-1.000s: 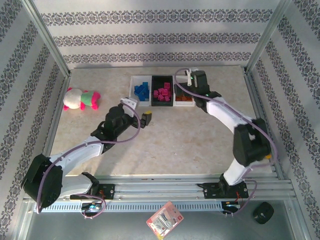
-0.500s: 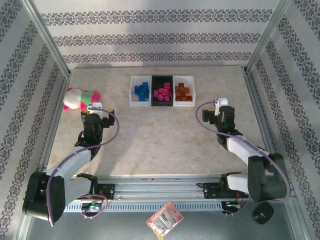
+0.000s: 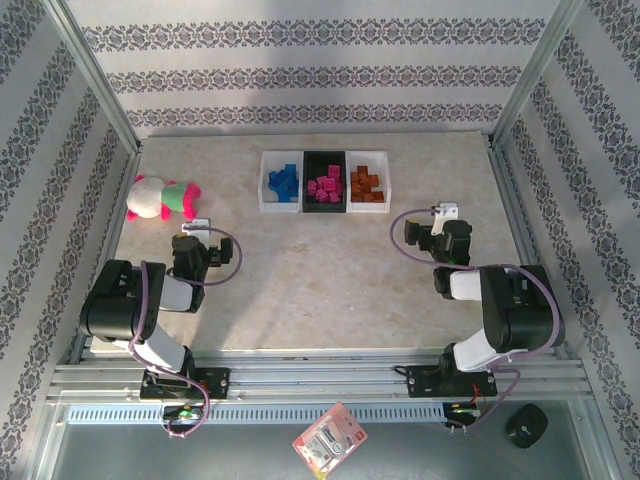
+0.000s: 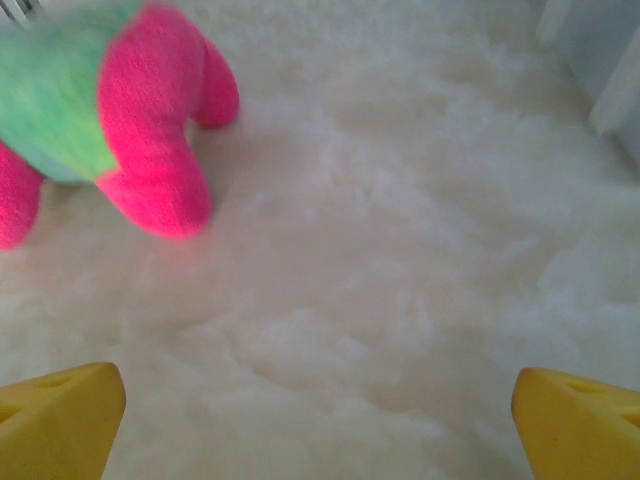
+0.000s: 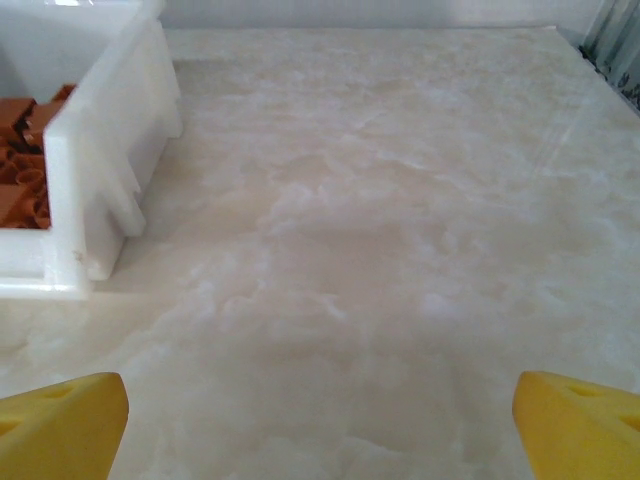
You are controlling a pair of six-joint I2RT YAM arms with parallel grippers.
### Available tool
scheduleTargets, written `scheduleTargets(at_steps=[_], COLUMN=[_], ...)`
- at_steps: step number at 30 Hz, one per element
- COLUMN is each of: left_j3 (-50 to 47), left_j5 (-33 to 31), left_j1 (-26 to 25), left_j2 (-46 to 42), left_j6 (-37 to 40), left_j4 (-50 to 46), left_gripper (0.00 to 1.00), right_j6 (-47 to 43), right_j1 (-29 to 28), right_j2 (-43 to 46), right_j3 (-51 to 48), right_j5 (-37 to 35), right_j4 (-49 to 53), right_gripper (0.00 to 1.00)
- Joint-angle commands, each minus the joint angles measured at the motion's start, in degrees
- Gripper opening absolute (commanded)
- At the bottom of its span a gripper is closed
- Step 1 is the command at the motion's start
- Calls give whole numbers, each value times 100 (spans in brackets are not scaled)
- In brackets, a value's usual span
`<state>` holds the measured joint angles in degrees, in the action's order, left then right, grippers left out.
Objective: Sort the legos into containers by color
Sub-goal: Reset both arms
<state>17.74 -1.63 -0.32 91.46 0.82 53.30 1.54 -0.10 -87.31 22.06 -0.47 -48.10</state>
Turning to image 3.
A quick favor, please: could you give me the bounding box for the white plastic bin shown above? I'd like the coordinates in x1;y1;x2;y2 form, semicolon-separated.
257;149;306;215
345;149;392;215

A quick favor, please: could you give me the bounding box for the white pink green plush toy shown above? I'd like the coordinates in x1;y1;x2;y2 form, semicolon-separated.
124;173;203;223

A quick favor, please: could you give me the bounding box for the black plastic bin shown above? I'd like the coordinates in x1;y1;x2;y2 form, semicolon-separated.
301;149;350;215

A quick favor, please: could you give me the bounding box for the small connector circuit board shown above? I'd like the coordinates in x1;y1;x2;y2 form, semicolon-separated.
442;402;484;419
160;404;204;422

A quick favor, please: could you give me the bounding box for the black rounded square device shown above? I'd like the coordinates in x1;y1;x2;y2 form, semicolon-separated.
504;403;550;450

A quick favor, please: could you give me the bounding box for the pink blister pack card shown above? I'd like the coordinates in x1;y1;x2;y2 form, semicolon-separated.
291;401;369;476

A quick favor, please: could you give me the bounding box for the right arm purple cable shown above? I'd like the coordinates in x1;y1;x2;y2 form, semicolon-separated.
389;207;562;435

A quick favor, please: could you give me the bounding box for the aluminium side rail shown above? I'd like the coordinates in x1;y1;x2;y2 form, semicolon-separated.
487;139;571;361
67;142;146;366

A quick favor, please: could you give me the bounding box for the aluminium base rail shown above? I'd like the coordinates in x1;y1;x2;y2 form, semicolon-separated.
47;349;594;404

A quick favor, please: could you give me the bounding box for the slotted grey cable duct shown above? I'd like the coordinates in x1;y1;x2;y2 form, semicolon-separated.
67;403;446;425

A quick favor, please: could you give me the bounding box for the aluminium frame post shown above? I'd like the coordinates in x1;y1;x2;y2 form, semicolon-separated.
39;0;144;156
487;0;586;149

